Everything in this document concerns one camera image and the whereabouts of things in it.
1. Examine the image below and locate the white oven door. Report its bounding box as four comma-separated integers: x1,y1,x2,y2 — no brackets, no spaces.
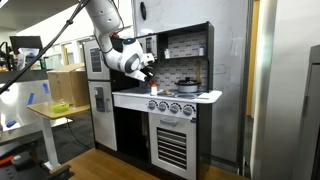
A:
148,113,197,180

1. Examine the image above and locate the black whiteboard eraser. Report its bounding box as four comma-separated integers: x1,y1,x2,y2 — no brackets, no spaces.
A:
139,1,147,21

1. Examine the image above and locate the black base equipment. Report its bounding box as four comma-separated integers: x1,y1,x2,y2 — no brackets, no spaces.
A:
0,141,75,180

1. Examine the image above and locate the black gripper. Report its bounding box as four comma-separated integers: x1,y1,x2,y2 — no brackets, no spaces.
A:
139,65,156,84

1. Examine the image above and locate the green plastic bowl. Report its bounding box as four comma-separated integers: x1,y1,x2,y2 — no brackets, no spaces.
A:
50,102,71,114

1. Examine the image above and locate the white bottle with orange cap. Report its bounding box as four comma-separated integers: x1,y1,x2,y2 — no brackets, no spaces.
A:
150,79,158,97

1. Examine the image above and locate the grey pot with black lid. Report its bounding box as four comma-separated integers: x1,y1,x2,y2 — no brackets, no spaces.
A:
174,77,202,94

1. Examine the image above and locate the black floor cable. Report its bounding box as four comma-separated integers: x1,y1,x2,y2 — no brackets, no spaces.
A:
65,117,93,151

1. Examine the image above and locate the cardboard box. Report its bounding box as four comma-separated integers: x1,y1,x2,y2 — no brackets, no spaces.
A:
47,63,91,108

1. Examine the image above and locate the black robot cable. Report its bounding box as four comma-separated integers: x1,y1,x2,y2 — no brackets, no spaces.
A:
0,0,92,96

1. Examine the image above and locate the wooden table with white leg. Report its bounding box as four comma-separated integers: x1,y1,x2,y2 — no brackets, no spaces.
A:
26,100,91,172

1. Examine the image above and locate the large white whiteboard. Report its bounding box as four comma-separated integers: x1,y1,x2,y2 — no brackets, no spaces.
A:
131,0,254,168

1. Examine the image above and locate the tall white fridge door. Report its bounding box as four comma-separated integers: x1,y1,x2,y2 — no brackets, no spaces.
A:
87,80,118,152

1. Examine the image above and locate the grey stove knob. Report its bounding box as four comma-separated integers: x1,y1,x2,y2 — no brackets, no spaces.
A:
147,99,158,111
169,102,181,115
157,101,169,113
182,104,196,117

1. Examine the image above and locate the grey metal cabinet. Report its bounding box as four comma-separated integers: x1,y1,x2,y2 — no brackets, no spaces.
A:
291,44,320,180

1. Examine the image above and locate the wooden spoon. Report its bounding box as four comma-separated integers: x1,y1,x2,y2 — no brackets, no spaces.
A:
195,60,203,84

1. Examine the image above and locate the small white fridge door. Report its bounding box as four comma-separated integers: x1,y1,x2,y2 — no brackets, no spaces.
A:
83,39,111,81

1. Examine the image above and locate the orange tool handle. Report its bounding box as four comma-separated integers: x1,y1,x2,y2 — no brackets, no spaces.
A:
0,155,15,168

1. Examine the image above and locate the clear plastic container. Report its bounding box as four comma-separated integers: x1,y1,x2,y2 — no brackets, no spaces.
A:
17,47,41,71

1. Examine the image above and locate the black monitor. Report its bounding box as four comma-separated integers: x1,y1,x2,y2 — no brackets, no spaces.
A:
9,35,45,55

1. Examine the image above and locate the black white toy kitchen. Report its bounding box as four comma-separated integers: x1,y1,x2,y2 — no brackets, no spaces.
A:
83,21,223,180

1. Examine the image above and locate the grey toy microwave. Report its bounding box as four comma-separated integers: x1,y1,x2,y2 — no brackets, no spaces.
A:
137,34,159,60

